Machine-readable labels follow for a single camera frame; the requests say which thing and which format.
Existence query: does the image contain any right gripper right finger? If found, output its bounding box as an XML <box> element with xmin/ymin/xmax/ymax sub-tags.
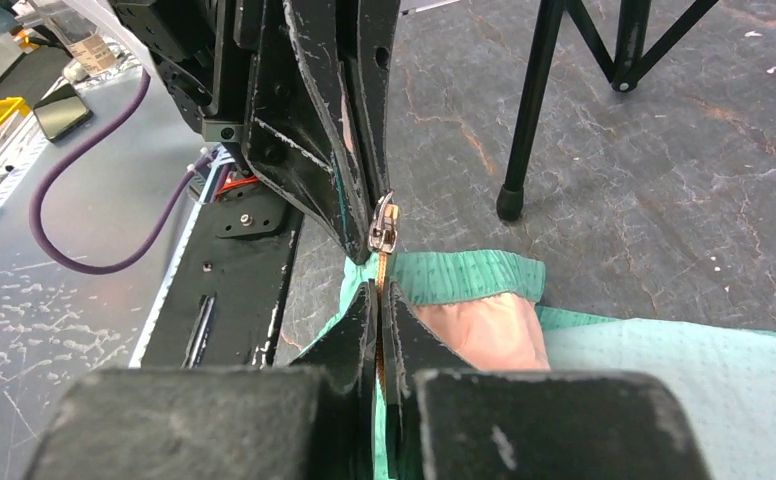
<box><xmin>382</xmin><ymin>280</ymin><xmax>711</xmax><ymax>479</ymax></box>

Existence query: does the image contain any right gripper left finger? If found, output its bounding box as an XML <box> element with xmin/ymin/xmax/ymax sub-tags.
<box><xmin>24</xmin><ymin>281</ymin><xmax>377</xmax><ymax>479</ymax></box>

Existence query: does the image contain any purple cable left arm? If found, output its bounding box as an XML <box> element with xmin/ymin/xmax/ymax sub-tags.
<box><xmin>28</xmin><ymin>69</ymin><xmax>217</xmax><ymax>276</ymax></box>

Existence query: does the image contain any green and orange jacket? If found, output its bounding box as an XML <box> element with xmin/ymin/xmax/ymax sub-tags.
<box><xmin>295</xmin><ymin>250</ymin><xmax>776</xmax><ymax>480</ymax></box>

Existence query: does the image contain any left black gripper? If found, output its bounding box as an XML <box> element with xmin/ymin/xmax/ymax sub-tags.
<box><xmin>109</xmin><ymin>0</ymin><xmax>400</xmax><ymax>264</ymax></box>

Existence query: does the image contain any silver zipper slider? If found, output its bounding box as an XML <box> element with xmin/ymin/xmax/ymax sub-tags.
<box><xmin>368</xmin><ymin>190</ymin><xmax>400</xmax><ymax>255</ymax></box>

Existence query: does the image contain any black perforated music stand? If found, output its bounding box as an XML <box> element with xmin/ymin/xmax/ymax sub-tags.
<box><xmin>495</xmin><ymin>0</ymin><xmax>721</xmax><ymax>223</ymax></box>

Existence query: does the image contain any black smartphone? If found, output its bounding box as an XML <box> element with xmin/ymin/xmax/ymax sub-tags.
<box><xmin>32</xmin><ymin>84</ymin><xmax>94</xmax><ymax>143</ymax></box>

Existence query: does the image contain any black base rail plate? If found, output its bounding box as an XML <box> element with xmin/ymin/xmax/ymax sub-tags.
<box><xmin>129</xmin><ymin>185</ymin><xmax>303</xmax><ymax>368</ymax></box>

